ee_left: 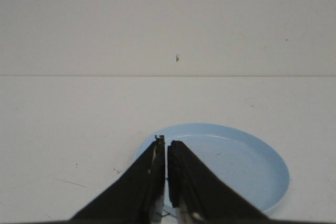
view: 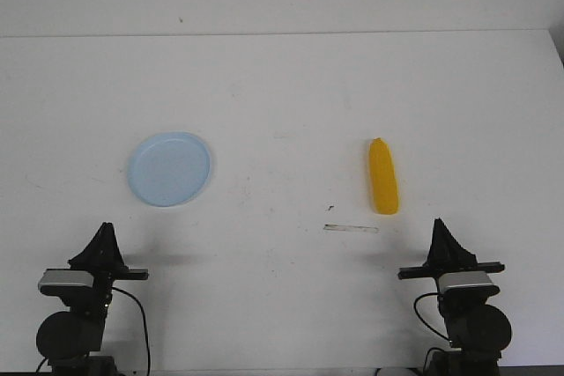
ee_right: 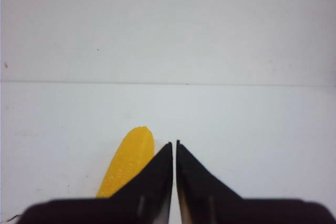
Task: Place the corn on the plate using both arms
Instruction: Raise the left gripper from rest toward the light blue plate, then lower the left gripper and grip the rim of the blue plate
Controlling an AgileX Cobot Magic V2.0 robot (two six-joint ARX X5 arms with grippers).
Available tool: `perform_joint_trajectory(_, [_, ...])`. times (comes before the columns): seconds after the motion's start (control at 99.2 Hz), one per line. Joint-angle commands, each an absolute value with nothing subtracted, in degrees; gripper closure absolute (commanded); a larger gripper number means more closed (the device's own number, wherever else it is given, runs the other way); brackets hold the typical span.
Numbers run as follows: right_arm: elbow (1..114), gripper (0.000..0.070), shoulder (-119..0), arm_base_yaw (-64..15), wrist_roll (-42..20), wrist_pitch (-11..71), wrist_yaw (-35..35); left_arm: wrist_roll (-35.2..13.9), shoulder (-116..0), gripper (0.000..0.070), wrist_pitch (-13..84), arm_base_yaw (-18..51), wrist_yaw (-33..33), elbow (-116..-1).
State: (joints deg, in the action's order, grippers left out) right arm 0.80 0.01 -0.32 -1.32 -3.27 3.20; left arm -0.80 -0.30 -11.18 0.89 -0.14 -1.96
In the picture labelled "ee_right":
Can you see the yellow corn cob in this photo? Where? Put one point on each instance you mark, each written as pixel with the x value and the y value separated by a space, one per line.
pixel 133 154

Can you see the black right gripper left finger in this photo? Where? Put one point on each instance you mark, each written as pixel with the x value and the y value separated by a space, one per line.
pixel 144 199

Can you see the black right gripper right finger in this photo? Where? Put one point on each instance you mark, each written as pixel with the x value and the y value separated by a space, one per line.
pixel 205 199

